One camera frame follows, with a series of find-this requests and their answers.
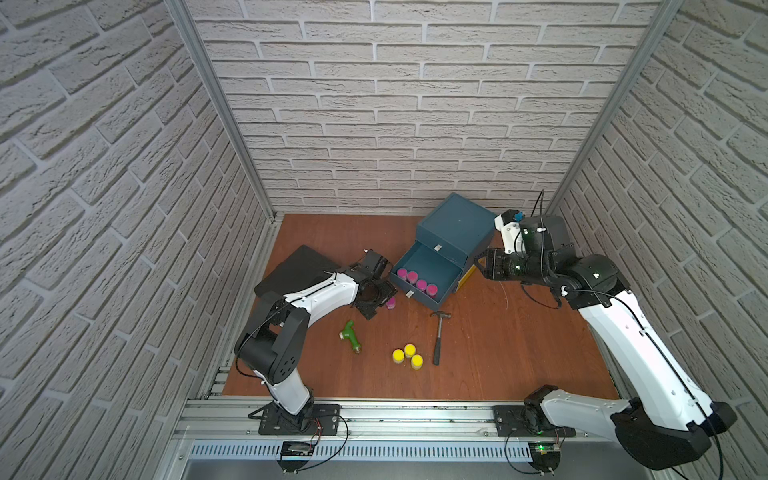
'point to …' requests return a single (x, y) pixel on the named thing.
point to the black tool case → (302, 269)
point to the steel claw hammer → (437, 349)
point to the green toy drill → (348, 333)
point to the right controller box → (545, 456)
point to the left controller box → (295, 448)
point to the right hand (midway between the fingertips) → (485, 258)
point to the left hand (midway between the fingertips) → (394, 295)
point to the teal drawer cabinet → (447, 239)
